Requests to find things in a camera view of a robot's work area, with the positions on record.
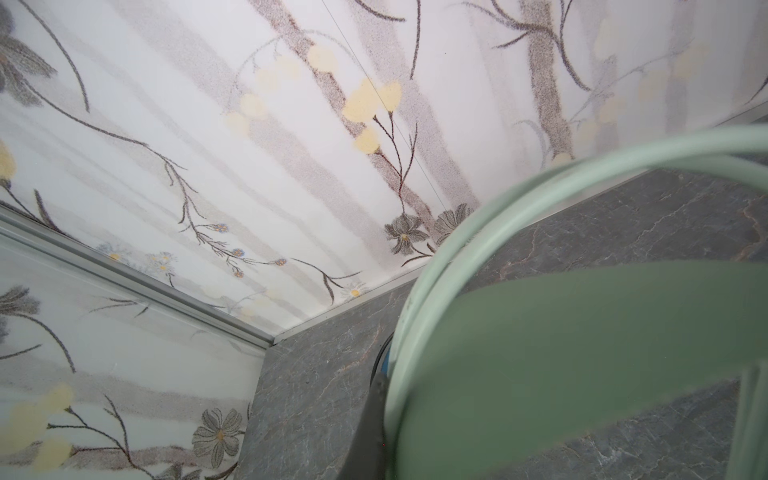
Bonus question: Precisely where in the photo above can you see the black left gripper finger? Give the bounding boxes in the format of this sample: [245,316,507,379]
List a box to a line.
[338,372,389,480]

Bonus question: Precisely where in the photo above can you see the mint green headphones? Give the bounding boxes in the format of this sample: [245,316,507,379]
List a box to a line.
[383,125,767,479]

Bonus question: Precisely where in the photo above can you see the black blue headphones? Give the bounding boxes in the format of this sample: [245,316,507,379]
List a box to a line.
[369,333,394,384]

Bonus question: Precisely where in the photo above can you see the left corner aluminium profile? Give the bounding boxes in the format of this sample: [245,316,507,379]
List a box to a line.
[1,205,274,349]

